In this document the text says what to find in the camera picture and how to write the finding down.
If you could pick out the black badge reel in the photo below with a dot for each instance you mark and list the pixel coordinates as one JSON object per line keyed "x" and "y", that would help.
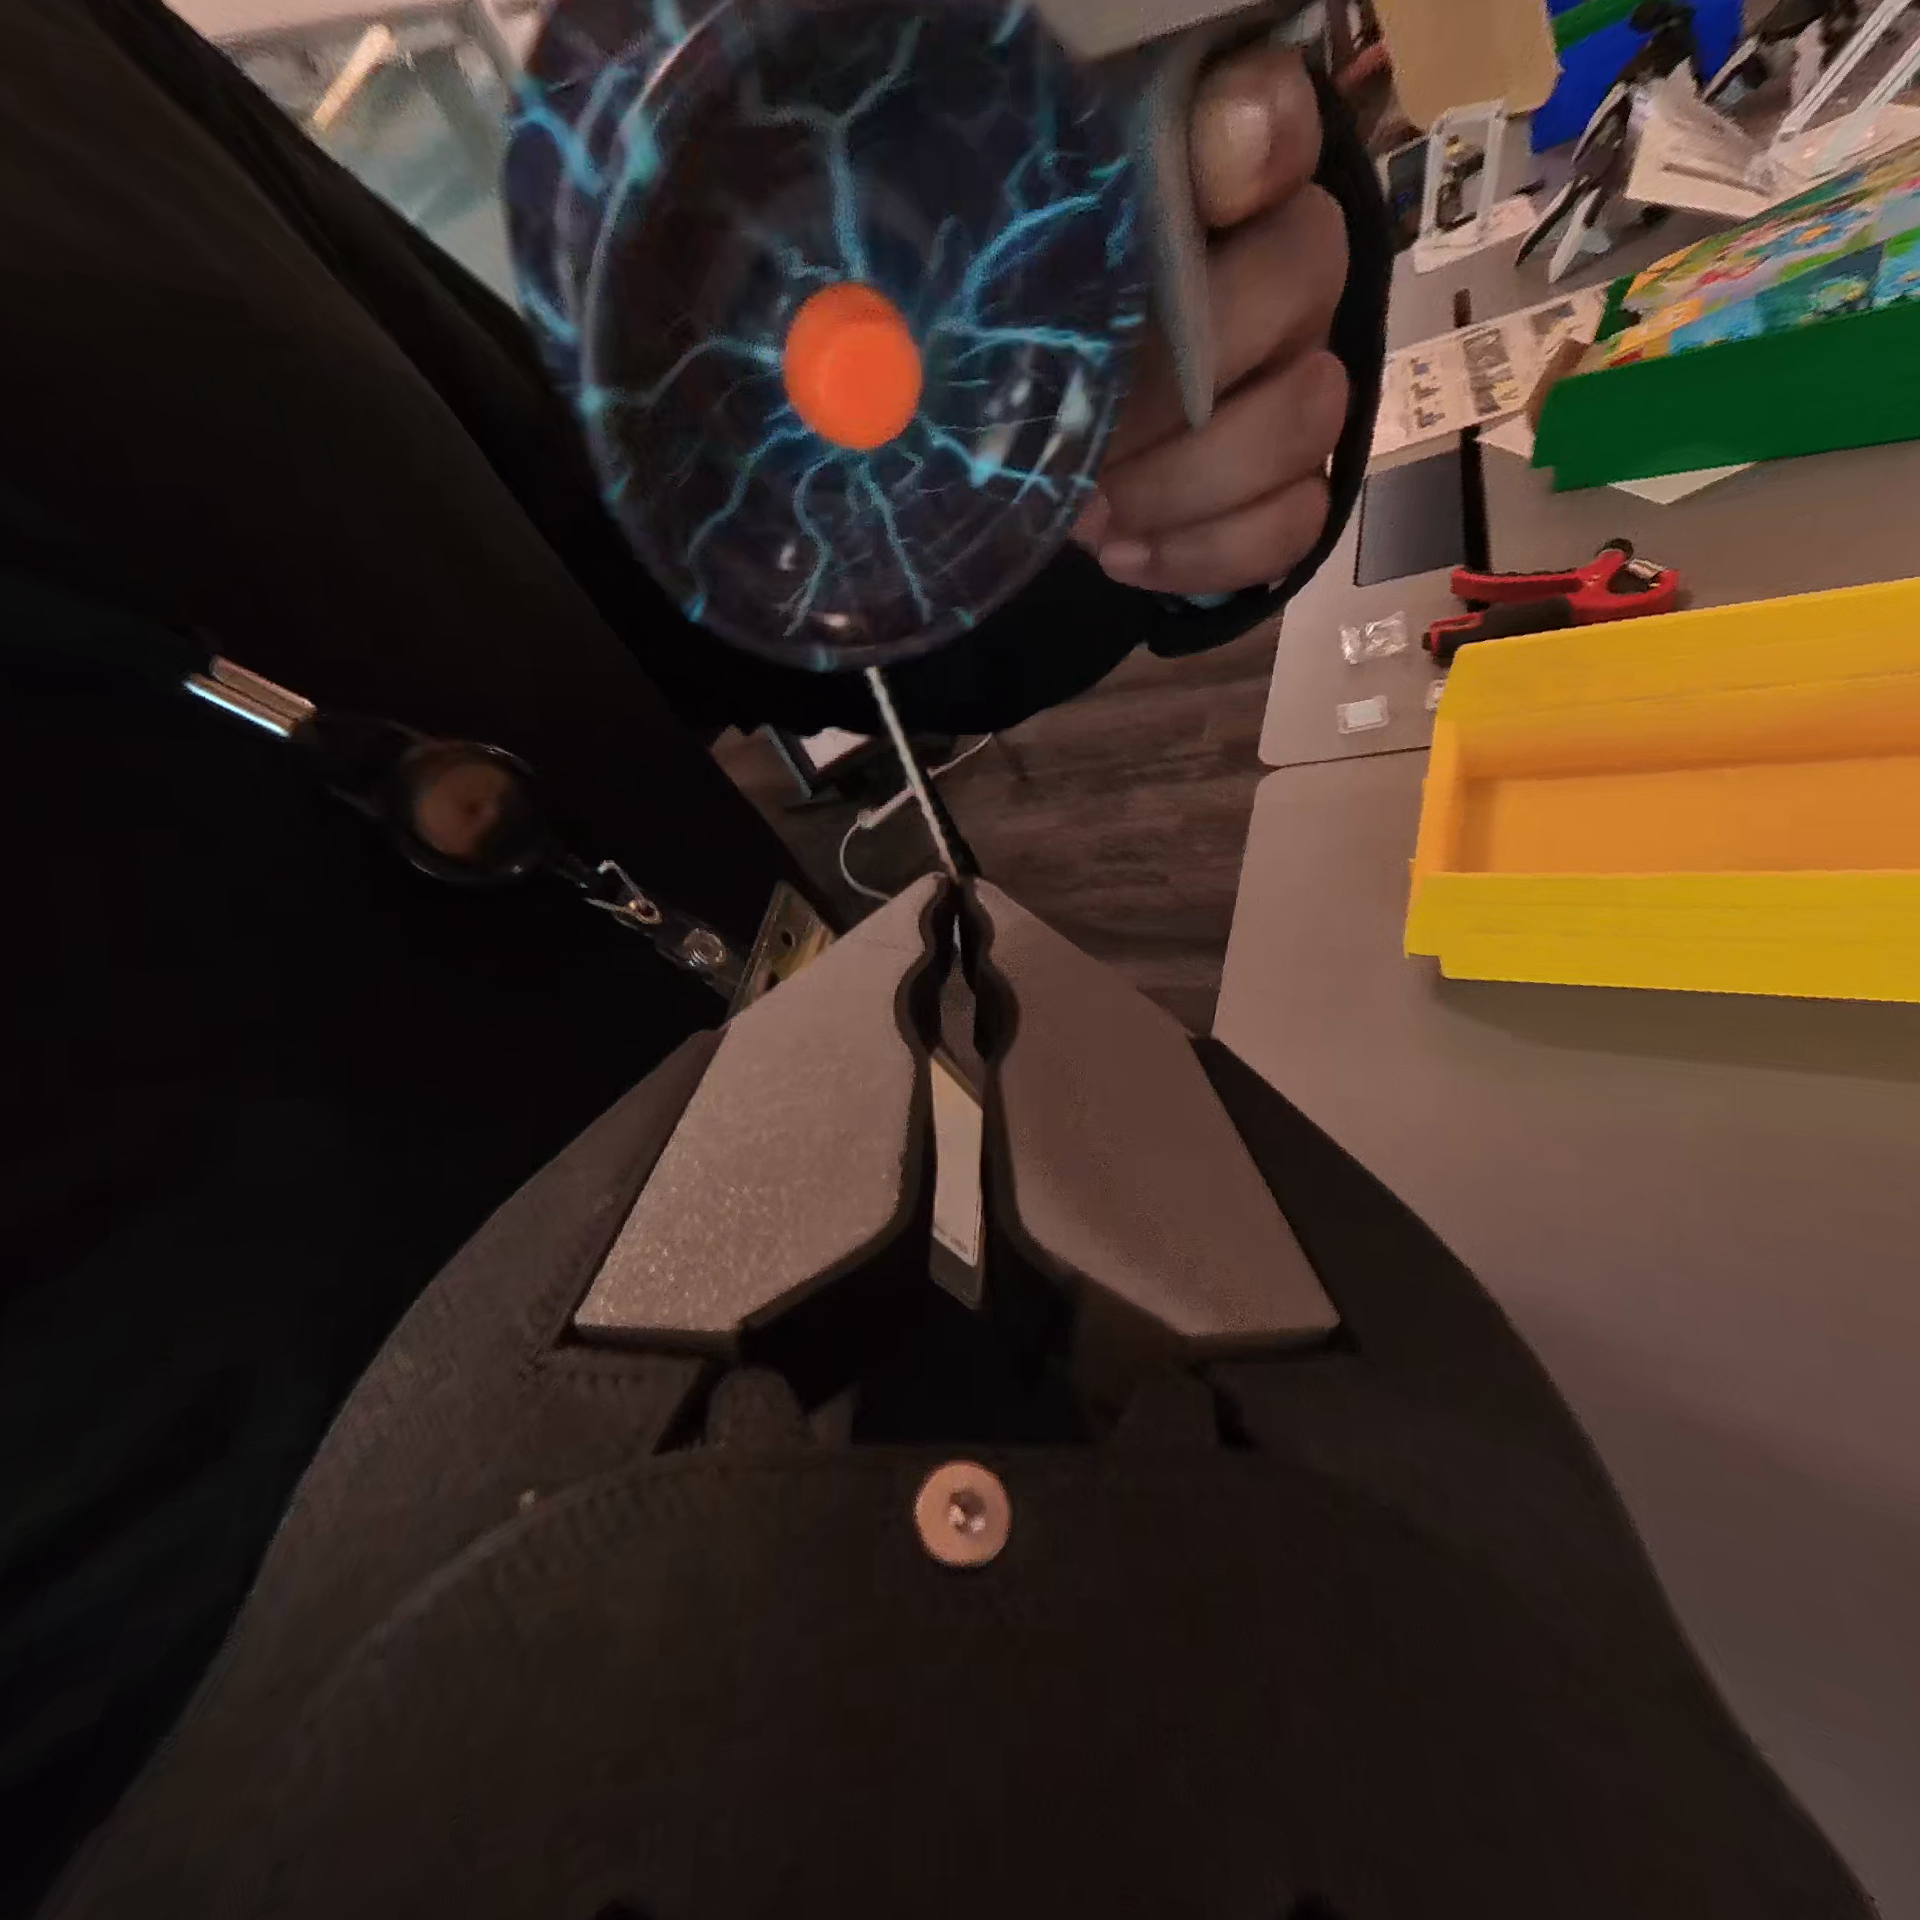
{"x": 459, "y": 810}

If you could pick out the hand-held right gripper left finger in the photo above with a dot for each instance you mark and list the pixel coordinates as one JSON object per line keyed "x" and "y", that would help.
{"x": 781, "y": 1185}

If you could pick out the dark grey pad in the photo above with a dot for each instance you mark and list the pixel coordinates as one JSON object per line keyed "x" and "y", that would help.
{"x": 1419, "y": 511}

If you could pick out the small clear plastic bag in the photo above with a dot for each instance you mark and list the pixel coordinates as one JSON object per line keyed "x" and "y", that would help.
{"x": 1372, "y": 638}

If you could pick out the printed paper leaflet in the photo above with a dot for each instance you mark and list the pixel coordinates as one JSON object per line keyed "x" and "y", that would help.
{"x": 1479, "y": 368}

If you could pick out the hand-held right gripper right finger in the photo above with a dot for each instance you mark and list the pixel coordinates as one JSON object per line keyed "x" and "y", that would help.
{"x": 1155, "y": 1185}

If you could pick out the yellow plastic tray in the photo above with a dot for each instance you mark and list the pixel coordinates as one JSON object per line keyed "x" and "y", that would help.
{"x": 1664, "y": 818}

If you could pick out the person's left hand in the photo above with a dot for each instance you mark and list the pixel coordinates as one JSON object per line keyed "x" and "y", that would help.
{"x": 1253, "y": 360}

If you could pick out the blue box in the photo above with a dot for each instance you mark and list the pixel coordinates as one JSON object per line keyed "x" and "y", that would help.
{"x": 1635, "y": 61}

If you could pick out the packaged pliers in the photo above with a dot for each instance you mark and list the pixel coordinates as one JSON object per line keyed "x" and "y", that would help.
{"x": 1590, "y": 172}

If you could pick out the dark lightning-print yoyo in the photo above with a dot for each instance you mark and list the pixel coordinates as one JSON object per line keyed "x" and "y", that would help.
{"x": 841, "y": 330}

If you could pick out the red spring clamp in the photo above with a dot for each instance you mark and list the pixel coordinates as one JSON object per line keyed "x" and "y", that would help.
{"x": 1561, "y": 592}

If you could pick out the black thin stick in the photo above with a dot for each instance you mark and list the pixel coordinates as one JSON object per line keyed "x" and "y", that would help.
{"x": 1472, "y": 450}

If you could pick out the green flat box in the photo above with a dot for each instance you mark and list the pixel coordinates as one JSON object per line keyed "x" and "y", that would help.
{"x": 1754, "y": 360}

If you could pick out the beige cardboard box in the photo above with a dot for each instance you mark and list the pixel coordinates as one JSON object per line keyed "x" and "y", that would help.
{"x": 1471, "y": 44}

